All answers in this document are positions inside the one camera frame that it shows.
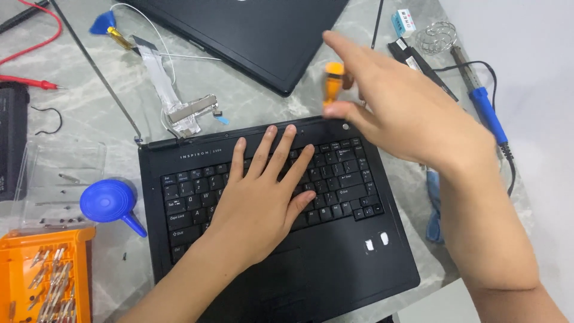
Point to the person's right hand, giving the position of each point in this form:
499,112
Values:
421,116

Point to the person's left hand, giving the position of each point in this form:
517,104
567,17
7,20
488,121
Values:
251,215

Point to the orange screwdriver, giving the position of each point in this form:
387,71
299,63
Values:
334,83

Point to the black laptop base with keyboard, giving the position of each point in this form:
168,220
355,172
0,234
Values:
314,255

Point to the small white blue box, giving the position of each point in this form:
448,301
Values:
403,22

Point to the thin black rod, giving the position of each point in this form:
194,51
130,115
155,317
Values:
377,24

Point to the blue rubber air blower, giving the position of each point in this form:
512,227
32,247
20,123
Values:
107,202

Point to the black laptop screen lid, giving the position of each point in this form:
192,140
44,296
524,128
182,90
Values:
264,36

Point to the group of small loose screws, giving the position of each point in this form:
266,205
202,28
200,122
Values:
60,220

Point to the clear plastic case lid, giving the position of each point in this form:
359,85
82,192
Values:
58,179

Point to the set of silver screwdriver bits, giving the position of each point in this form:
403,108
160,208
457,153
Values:
51,282

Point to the orange screwdriver bit case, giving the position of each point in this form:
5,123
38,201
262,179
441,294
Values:
18,251

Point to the blue plastic pry tool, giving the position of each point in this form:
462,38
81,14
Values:
103,23

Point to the black multimeter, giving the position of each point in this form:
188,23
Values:
12,143

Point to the red test probe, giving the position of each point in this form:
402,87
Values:
27,81

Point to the black test probe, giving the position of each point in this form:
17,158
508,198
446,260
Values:
20,15

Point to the long metal bracket strip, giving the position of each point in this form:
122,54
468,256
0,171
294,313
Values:
96,71

